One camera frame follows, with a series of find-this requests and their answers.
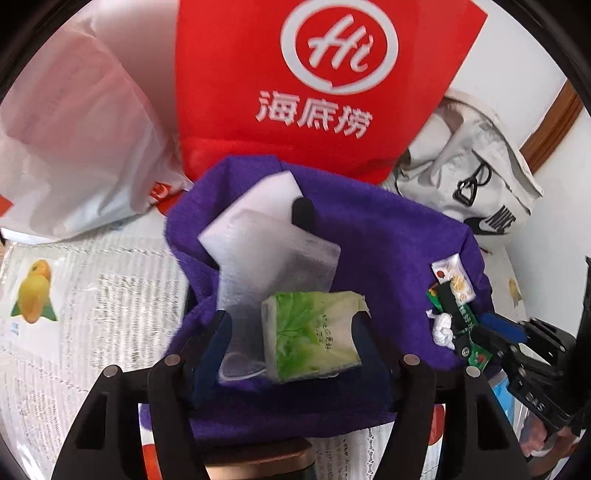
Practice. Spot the green tissue pack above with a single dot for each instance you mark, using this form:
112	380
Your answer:
314	337

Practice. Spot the person's right hand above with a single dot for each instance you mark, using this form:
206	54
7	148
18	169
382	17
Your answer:
547	443

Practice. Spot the green wet wipe packet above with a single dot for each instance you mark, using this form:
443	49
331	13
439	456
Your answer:
478	359

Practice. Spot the white face mask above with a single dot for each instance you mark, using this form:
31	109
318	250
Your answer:
277	258

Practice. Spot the white plastic shopping bag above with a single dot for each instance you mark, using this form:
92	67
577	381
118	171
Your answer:
69	138

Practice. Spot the purple towel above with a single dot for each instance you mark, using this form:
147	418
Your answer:
392	240

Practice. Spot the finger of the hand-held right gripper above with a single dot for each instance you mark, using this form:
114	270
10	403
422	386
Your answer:
503	326
450	304

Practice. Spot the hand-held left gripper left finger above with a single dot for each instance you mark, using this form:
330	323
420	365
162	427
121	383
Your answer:
217	344

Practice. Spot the wooden door frame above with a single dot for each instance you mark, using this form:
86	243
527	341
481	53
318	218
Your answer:
554	124

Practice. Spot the small white sachet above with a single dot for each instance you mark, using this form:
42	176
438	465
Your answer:
455	277

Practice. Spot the blue tissue box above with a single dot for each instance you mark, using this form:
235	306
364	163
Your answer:
503	397

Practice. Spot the red paper bag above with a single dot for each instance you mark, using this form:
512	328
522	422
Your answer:
221	92

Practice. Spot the dark green tin box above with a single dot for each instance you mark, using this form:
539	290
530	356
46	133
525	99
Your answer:
258	461

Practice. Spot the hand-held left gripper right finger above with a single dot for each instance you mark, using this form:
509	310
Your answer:
364	344

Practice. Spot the white sponge block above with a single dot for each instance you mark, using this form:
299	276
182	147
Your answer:
258	198

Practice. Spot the crumpled white tissue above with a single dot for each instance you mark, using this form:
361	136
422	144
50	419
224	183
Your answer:
441	330

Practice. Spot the beige waist bag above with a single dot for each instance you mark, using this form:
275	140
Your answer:
434	161

